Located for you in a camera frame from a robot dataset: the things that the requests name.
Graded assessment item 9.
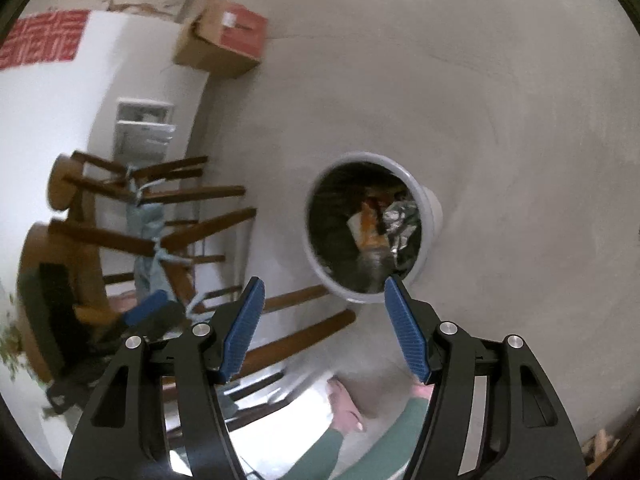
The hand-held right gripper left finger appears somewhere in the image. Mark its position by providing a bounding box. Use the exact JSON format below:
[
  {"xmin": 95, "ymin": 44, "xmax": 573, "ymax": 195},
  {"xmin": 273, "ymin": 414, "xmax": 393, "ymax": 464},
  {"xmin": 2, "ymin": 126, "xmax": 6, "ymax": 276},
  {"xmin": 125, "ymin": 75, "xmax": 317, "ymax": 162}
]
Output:
[{"xmin": 60, "ymin": 276, "xmax": 266, "ymax": 480}]

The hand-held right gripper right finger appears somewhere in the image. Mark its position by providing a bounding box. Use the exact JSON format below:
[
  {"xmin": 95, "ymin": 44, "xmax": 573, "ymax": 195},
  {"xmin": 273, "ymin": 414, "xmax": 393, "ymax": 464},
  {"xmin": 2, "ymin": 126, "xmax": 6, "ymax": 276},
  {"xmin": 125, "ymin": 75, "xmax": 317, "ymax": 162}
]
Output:
[{"xmin": 384, "ymin": 275, "xmax": 587, "ymax": 480}]

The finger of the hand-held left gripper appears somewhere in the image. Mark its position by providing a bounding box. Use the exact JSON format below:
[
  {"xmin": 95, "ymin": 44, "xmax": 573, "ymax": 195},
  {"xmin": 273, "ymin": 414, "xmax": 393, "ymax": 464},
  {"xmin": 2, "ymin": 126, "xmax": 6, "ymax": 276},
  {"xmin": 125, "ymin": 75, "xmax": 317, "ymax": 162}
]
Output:
[{"xmin": 121, "ymin": 289, "xmax": 187, "ymax": 342}]

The silver foil packet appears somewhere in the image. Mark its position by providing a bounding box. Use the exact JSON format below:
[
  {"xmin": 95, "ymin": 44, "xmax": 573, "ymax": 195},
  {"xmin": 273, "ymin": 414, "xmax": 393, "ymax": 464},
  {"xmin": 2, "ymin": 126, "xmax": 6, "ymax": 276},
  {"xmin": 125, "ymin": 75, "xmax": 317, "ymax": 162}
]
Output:
[{"xmin": 381, "ymin": 200, "xmax": 422, "ymax": 270}]

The orange label drink bottle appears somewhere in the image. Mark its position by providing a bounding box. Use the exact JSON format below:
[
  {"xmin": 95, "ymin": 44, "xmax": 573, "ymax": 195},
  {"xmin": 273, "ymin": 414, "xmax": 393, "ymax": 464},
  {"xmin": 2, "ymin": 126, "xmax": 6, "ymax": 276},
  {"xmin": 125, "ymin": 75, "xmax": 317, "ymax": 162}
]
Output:
[{"xmin": 349, "ymin": 199, "xmax": 390, "ymax": 252}]

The grey trash bin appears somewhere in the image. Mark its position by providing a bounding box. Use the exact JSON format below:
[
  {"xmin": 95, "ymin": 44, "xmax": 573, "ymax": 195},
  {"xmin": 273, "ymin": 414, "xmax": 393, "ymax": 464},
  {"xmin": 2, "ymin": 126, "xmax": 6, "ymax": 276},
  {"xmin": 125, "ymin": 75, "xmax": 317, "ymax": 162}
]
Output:
[{"xmin": 304, "ymin": 151, "xmax": 445, "ymax": 305}]

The light blue cloth strip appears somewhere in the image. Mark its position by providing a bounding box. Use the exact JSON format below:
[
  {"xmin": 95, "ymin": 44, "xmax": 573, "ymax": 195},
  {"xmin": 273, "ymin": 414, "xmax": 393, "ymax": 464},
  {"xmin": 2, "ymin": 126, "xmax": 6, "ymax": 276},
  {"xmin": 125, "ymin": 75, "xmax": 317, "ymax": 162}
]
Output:
[
  {"xmin": 124, "ymin": 164, "xmax": 167, "ymax": 243},
  {"xmin": 134, "ymin": 242, "xmax": 207, "ymax": 317}
]

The brown wooden chair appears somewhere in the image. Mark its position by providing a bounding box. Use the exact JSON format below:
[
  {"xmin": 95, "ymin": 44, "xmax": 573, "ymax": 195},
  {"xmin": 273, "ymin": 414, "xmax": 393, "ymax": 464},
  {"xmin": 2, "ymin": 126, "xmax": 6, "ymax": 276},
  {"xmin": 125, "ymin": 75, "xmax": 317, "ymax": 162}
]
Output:
[
  {"xmin": 19, "ymin": 206, "xmax": 258, "ymax": 376},
  {"xmin": 162, "ymin": 284, "xmax": 357, "ymax": 433},
  {"xmin": 47, "ymin": 150, "xmax": 247, "ymax": 213}
]

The green trouser leg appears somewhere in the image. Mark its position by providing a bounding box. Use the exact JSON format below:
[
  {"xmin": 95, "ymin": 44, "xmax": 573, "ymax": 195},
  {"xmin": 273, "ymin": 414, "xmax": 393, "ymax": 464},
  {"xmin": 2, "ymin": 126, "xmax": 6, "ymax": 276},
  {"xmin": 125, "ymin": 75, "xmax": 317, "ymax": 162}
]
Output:
[
  {"xmin": 284, "ymin": 426, "xmax": 347, "ymax": 480},
  {"xmin": 345, "ymin": 396, "xmax": 432, "ymax": 480}
]

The brown cardboard box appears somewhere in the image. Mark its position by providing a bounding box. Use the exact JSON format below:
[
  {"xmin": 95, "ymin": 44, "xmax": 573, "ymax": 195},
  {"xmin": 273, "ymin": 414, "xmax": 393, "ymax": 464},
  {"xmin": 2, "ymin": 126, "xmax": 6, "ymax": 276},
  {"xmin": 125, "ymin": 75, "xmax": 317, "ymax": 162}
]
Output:
[{"xmin": 173, "ymin": 0, "xmax": 269, "ymax": 79}]

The red square wall poster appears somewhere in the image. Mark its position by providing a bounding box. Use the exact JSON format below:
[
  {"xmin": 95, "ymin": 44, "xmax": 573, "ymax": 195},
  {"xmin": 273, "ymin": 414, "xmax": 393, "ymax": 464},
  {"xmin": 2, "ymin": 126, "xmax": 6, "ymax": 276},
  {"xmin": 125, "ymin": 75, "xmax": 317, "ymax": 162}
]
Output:
[{"xmin": 0, "ymin": 9, "xmax": 91, "ymax": 72}]

